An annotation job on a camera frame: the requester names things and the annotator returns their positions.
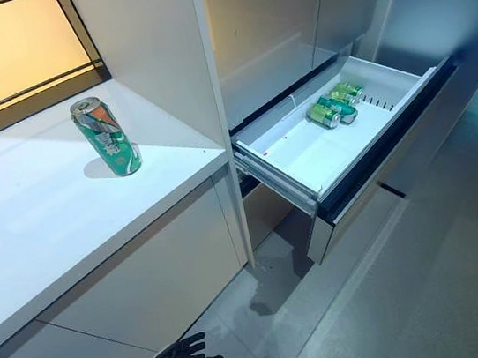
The white fridge drawer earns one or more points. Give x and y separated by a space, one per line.
350 145

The stainless steel fridge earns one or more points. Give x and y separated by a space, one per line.
290 34

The white counter cabinet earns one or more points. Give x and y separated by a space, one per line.
95 235

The tall green soda can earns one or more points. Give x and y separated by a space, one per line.
109 139

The short green soda can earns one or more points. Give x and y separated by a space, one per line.
349 91
337 105
324 115

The black framed window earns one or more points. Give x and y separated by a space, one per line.
8 55

